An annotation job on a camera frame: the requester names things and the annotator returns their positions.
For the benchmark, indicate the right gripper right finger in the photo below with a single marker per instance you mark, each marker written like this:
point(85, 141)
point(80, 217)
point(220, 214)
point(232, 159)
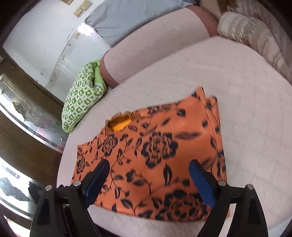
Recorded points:
point(248, 218)

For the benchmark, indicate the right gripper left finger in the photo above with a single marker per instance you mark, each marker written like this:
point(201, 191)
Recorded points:
point(63, 211)

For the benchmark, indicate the orange black floral garment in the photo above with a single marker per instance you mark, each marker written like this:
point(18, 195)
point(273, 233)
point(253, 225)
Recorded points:
point(149, 151)

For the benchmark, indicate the wooden glass door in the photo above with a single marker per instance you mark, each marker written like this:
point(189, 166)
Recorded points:
point(32, 143)

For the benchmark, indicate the green white patterned pillow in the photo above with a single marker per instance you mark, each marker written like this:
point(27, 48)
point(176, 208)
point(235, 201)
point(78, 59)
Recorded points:
point(85, 91)

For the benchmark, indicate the light blue pillow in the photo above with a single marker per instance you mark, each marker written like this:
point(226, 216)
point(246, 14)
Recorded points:
point(114, 20)

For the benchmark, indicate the striped beige quilt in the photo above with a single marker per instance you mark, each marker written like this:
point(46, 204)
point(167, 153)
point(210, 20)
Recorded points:
point(253, 24)

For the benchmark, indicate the pink quilted bolster cushion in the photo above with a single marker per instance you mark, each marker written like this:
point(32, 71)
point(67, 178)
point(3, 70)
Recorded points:
point(156, 40)

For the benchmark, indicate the beige wall switch plate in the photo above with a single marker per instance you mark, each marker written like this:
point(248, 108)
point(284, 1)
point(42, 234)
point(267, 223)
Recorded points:
point(86, 4)

